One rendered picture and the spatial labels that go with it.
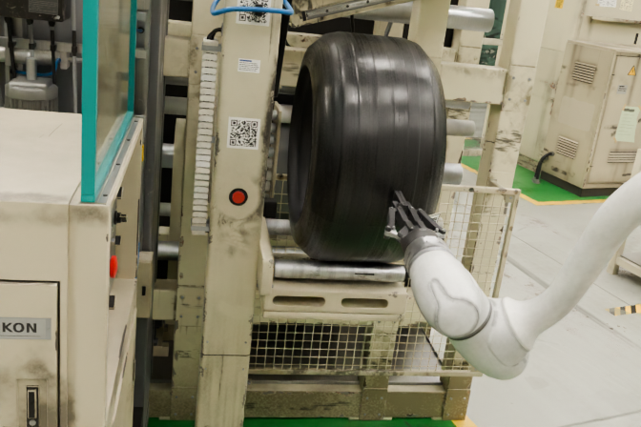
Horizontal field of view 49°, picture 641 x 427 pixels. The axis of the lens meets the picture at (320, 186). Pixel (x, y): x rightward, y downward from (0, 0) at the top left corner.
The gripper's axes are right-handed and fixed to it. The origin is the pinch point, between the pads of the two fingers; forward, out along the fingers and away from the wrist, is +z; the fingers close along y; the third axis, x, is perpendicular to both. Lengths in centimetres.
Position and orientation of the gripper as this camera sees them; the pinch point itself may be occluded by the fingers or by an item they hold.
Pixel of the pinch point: (400, 203)
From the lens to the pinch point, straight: 152.8
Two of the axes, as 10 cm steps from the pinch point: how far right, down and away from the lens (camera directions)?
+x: -1.3, 8.9, 4.3
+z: -1.3, -4.5, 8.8
